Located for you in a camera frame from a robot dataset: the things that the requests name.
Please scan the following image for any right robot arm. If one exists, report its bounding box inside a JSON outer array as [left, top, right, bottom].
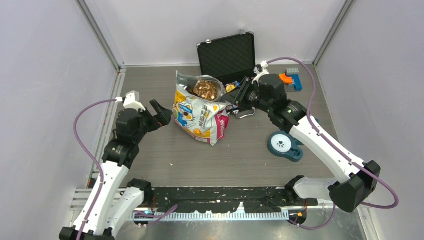
[[222, 74, 381, 213]]

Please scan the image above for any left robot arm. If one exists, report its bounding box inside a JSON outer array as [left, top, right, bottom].
[[59, 97, 173, 240]]

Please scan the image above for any toy brick assembly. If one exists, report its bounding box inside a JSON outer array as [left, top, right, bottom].
[[278, 67, 303, 92]]

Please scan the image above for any yellow dealer button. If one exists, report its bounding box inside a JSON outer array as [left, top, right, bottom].
[[225, 84, 236, 93]]

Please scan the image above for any black poker chip case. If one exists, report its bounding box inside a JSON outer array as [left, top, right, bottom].
[[196, 30, 266, 119]]

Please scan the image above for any metal food scoop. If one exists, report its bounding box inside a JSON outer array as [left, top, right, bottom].
[[193, 79, 227, 102]]

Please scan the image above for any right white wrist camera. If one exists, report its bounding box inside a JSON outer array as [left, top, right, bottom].
[[251, 60, 270, 86]]

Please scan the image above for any pet food bag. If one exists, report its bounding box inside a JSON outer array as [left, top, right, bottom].
[[172, 71, 230, 146]]

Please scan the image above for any teal double pet bowl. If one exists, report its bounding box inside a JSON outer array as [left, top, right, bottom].
[[267, 127, 304, 163]]

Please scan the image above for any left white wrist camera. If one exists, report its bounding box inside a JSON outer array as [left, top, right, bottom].
[[115, 90, 146, 112]]

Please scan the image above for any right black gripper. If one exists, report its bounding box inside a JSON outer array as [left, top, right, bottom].
[[222, 76, 273, 114]]

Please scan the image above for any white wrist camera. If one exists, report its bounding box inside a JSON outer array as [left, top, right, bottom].
[[115, 90, 146, 112], [251, 60, 270, 86]]

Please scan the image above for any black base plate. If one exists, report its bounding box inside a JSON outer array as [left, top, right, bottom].
[[142, 186, 318, 214]]

